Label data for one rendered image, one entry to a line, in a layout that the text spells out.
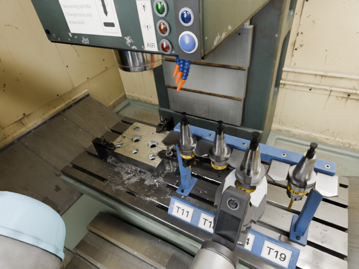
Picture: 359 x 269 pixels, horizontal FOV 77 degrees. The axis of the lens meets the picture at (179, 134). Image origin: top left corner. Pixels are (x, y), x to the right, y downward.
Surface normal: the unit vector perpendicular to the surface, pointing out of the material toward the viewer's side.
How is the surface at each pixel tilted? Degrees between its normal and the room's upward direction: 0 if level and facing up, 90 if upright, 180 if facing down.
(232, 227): 62
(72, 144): 24
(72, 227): 0
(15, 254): 54
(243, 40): 90
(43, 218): 68
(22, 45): 90
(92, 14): 90
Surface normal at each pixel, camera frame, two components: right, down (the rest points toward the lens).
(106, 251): -0.22, -0.79
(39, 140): 0.27, -0.60
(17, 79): 0.87, 0.25
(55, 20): -0.49, 0.59
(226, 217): -0.51, 0.15
